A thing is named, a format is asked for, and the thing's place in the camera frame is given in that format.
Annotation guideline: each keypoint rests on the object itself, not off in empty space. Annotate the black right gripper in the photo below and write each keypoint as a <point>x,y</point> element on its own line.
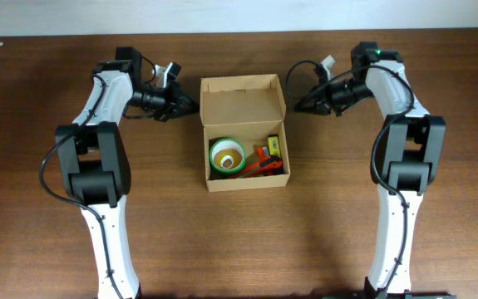
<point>322,105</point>

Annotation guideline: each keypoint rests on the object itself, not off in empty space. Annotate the yellow highlighter marker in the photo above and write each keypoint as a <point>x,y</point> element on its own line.
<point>274,146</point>

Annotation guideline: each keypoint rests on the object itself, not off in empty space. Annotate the brown cardboard box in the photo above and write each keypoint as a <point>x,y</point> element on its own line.
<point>249,109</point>

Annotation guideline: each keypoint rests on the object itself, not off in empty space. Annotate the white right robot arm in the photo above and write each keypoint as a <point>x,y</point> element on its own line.
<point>404,159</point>

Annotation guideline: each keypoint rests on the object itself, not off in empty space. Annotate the orange utility knife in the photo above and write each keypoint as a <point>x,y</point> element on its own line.
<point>271,165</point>

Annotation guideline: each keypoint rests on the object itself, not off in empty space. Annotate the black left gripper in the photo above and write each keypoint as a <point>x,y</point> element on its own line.
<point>174,106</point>

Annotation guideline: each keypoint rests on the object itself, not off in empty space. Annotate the small yellow tape roll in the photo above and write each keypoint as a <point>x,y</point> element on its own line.
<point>228,159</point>

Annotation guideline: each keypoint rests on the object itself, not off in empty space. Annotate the green tape roll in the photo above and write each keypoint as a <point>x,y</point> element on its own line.
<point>227,143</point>

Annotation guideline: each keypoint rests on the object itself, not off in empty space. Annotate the red black stapler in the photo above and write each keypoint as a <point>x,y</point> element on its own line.
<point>263,152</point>

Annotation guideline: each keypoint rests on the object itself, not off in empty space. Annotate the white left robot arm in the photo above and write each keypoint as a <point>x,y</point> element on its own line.
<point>95,169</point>

